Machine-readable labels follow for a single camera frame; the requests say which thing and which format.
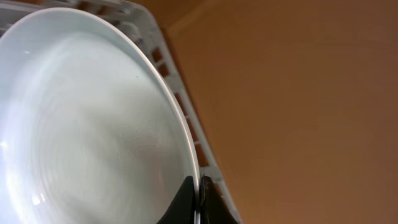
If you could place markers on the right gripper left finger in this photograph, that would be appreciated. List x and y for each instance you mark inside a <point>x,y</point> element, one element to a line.
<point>182,208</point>

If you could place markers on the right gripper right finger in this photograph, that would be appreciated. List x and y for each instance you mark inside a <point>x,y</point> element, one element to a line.
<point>213,210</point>

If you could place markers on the large light blue plate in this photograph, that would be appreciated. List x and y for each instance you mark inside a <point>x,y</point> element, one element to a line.
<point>90,132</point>

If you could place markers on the grey dishwasher rack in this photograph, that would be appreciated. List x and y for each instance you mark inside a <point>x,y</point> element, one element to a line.
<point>138,23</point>

